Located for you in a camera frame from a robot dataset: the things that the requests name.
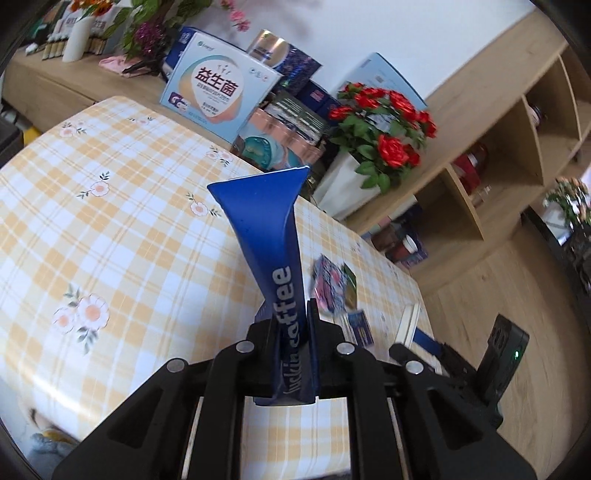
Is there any blue carton with handle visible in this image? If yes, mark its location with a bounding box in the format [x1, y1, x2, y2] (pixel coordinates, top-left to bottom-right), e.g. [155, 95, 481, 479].
[166, 28, 195, 70]

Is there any red rose plant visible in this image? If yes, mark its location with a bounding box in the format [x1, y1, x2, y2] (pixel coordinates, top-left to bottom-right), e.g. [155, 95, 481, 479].
[330, 82, 437, 192]

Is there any black shelf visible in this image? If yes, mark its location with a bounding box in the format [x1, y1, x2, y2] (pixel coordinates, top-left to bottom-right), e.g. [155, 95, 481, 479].
[522, 203, 591, 296]

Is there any black plastic case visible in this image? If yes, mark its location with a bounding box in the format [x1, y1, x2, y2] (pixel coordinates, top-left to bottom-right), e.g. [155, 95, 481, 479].
[0, 117, 23, 155]

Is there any blue coffee box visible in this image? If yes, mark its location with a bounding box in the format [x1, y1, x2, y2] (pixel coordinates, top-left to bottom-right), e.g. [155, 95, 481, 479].
[206, 166, 319, 407]

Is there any purple flower plant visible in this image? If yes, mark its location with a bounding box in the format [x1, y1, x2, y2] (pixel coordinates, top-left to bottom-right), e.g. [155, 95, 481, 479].
[122, 21, 167, 63]

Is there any wooden shelf unit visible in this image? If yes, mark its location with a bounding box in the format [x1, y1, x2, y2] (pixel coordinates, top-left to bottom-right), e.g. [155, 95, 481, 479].
[346, 9, 591, 296]

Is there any large light blue box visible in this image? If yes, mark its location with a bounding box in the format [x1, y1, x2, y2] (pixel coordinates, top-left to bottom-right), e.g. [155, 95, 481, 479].
[351, 52, 428, 112]

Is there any red basket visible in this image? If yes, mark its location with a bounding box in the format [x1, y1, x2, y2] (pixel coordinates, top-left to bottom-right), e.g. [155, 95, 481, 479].
[455, 141, 490, 195]

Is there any dark blue patterned box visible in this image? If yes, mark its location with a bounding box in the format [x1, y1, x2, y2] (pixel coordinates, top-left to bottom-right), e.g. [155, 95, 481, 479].
[279, 46, 322, 93]

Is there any yellow plaid tablecloth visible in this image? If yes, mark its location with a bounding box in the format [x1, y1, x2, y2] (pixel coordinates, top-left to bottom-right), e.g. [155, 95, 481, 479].
[0, 95, 437, 480]

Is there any small dark blue box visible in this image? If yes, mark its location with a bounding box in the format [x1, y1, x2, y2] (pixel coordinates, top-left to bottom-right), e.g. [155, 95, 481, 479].
[305, 80, 340, 116]

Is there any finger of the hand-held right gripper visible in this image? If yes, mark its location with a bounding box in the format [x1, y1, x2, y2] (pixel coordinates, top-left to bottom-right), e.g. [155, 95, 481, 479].
[414, 329, 467, 370]
[389, 343, 446, 377]

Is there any purple patterned snack wrapper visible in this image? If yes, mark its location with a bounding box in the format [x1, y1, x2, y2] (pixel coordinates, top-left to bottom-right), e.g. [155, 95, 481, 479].
[311, 256, 358, 317]

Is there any white angular flower pot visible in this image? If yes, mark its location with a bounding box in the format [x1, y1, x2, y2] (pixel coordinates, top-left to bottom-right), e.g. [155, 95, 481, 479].
[311, 150, 391, 220]

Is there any white ribbed vase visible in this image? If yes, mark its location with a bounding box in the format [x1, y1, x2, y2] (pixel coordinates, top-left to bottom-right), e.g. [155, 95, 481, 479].
[61, 14, 92, 63]

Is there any white and blue carton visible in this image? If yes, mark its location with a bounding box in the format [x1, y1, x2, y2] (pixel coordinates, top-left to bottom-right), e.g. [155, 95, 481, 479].
[160, 31, 283, 144]

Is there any pink rose plant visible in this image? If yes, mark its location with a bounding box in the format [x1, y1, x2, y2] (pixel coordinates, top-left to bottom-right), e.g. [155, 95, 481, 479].
[542, 178, 591, 232]

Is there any row of small brown bottles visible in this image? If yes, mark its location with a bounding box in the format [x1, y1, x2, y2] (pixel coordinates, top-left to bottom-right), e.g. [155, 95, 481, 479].
[39, 37, 105, 61]

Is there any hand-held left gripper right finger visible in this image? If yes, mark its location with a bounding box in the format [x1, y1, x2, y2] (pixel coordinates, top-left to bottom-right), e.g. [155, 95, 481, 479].
[307, 298, 539, 480]

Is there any dark green packet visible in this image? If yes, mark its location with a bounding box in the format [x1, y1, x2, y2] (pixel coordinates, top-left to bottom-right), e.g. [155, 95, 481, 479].
[341, 264, 359, 297]

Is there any red paper cup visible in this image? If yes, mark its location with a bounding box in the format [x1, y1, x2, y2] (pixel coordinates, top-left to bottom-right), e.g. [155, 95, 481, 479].
[396, 233, 419, 260]

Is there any dark box with green print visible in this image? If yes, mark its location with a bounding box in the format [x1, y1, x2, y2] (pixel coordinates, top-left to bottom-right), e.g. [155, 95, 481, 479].
[265, 90, 331, 139]

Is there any wooden sideboard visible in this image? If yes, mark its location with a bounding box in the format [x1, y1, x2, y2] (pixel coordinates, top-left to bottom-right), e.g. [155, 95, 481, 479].
[0, 48, 232, 151]

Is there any pink blossom arrangement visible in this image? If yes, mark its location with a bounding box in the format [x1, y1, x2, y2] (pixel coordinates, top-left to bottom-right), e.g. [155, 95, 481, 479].
[104, 0, 252, 40]

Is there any small blue carton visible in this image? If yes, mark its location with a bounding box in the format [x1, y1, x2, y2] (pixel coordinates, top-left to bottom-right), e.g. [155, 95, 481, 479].
[401, 237, 430, 272]

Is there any small blue packet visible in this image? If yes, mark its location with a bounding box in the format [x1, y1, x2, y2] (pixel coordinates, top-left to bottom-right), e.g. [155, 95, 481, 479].
[348, 311, 372, 347]

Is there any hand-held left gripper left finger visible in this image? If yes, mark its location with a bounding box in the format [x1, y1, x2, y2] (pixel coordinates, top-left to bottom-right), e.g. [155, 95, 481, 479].
[51, 318, 278, 480]

